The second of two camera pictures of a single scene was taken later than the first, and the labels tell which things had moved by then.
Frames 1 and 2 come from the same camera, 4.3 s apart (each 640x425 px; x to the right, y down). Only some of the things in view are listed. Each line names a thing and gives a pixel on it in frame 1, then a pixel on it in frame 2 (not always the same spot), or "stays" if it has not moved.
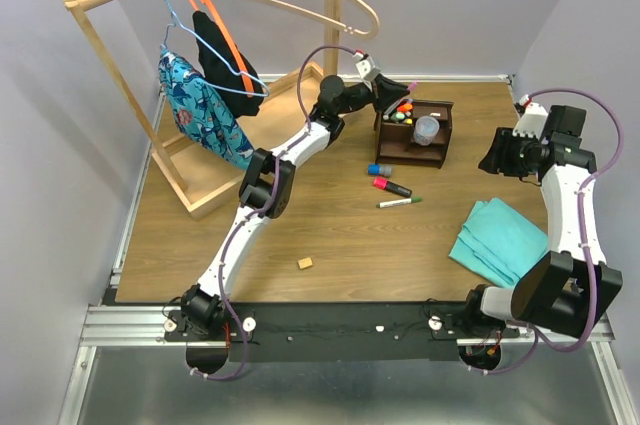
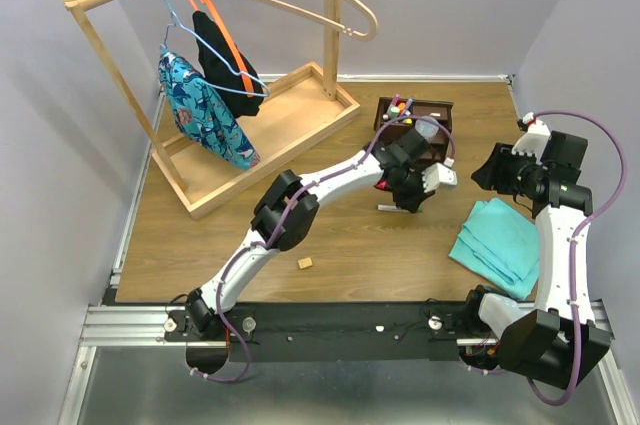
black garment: (221, 71) stays
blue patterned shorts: (202, 112) stays
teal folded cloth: (499, 241) stays
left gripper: (383, 92) -> (412, 200)
